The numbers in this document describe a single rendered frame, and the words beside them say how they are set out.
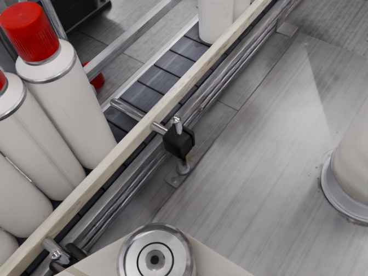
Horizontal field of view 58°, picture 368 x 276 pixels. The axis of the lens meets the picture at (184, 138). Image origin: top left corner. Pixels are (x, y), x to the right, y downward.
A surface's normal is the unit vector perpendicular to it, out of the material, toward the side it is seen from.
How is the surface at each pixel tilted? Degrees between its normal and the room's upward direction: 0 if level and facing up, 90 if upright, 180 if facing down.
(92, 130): 90
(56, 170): 90
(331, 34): 0
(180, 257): 0
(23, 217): 90
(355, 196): 90
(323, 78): 0
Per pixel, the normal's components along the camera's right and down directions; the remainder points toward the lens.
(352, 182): -0.84, 0.51
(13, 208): 0.77, 0.51
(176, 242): -0.07, -0.54
